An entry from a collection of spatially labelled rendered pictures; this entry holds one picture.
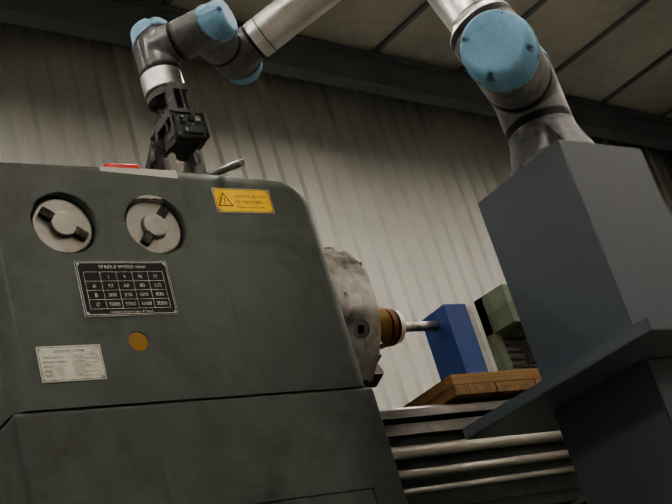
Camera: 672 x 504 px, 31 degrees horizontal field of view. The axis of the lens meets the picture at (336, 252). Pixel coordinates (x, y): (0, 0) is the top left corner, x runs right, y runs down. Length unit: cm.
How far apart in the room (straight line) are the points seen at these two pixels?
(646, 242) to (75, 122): 990
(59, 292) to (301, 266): 43
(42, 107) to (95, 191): 957
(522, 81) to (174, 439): 77
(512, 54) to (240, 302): 57
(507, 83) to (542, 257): 28
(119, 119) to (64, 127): 68
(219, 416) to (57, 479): 27
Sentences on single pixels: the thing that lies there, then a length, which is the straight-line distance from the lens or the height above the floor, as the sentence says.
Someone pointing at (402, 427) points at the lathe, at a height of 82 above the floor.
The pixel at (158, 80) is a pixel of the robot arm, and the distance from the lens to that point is 221.
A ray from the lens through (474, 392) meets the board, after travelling 222.
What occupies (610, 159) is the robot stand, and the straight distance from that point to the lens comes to 199.
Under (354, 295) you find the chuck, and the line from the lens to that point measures 218.
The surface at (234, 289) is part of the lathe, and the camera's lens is 192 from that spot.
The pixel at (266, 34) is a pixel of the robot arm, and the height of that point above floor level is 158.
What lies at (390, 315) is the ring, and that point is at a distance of 238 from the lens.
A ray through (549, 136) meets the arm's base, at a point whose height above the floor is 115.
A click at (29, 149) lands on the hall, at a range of 1116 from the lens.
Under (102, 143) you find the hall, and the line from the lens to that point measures 1161.
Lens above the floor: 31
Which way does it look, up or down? 23 degrees up
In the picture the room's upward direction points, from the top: 17 degrees counter-clockwise
